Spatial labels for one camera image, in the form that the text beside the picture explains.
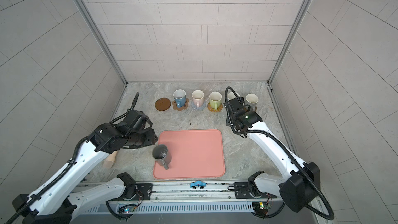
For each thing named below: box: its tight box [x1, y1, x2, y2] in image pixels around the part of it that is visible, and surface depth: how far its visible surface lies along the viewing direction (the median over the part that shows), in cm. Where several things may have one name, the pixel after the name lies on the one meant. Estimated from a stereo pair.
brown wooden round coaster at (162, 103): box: [154, 97, 172, 111], surface depth 106 cm
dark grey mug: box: [152, 144, 172, 171], surface depth 75 cm
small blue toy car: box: [189, 180, 208, 190], surface depth 74 cm
